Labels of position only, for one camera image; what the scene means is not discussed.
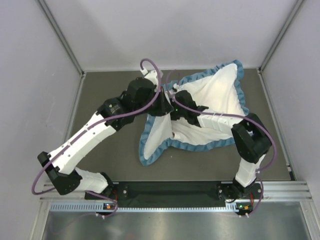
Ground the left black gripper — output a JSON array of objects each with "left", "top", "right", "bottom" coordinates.
[{"left": 135, "top": 87, "right": 174, "bottom": 117}]

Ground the blue white bear pillowcase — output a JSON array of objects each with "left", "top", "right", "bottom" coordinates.
[{"left": 138, "top": 59, "right": 251, "bottom": 167}]

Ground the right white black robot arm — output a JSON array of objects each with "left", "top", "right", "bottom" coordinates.
[{"left": 170, "top": 90, "right": 275, "bottom": 199}]

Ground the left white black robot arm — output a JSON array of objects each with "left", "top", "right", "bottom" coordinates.
[{"left": 37, "top": 74, "right": 173, "bottom": 199}]

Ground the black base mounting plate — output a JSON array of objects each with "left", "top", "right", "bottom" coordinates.
[{"left": 84, "top": 181, "right": 237, "bottom": 208}]

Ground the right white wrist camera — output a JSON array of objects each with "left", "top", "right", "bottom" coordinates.
[{"left": 167, "top": 83, "right": 182, "bottom": 98}]

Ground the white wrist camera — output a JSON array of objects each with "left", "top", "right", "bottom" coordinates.
[
  {"left": 140, "top": 68, "right": 159, "bottom": 86},
  {"left": 167, "top": 83, "right": 182, "bottom": 98}
]

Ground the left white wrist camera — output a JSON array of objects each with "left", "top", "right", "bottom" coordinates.
[{"left": 140, "top": 68, "right": 159, "bottom": 86}]

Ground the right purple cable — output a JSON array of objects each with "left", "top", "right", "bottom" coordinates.
[{"left": 165, "top": 70, "right": 278, "bottom": 218}]

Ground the purple cable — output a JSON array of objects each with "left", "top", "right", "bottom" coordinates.
[
  {"left": 31, "top": 58, "right": 167, "bottom": 217},
  {"left": 165, "top": 70, "right": 278, "bottom": 218}
]

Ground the aluminium frame rail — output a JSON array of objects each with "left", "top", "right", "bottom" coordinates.
[{"left": 39, "top": 181, "right": 313, "bottom": 202}]

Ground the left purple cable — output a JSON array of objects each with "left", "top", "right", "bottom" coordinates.
[{"left": 31, "top": 58, "right": 167, "bottom": 217}]

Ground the grey slotted cable duct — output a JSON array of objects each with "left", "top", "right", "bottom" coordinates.
[{"left": 50, "top": 202, "right": 253, "bottom": 214}]

